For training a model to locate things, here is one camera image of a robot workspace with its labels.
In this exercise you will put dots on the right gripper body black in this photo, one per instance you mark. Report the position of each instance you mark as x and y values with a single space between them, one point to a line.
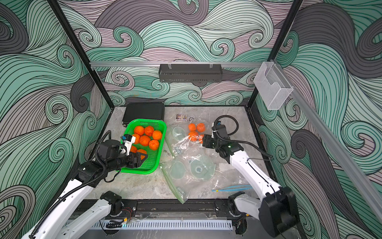
210 142

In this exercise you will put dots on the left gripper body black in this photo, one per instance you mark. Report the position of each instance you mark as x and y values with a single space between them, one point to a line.
130 162

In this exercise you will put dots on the orange fruit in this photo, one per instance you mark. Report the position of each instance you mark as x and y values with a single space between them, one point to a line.
143 153
154 144
157 135
136 138
133 149
148 131
144 140

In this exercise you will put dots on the orange fruit taken out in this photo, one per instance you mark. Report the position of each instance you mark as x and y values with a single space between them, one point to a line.
139 130

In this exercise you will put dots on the green-zip bag of oranges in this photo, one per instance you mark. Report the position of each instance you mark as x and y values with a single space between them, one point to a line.
188 175

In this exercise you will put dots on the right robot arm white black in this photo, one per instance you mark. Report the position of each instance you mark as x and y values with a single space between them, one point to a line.
233 152

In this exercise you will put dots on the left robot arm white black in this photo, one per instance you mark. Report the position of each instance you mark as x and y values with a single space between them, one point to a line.
110 155

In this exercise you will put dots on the green plastic basket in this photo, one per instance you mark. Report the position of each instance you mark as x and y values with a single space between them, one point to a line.
154 156

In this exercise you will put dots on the small card box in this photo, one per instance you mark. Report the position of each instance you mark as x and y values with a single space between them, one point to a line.
181 117

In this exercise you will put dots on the black hard case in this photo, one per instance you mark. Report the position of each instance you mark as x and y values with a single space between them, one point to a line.
151 111

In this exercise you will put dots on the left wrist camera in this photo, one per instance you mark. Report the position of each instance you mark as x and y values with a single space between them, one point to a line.
127 140

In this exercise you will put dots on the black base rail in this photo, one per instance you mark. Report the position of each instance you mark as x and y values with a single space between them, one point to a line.
179 206

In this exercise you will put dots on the white slotted cable duct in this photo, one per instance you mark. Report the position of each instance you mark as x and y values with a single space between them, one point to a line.
225 225

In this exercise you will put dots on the black wall tray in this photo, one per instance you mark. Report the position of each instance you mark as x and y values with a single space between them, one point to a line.
190 73

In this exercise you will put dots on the clear acrylic wall holder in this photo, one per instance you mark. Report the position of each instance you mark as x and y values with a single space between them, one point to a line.
272 85

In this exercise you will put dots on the aluminium wall rail right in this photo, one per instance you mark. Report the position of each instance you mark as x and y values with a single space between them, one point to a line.
360 180

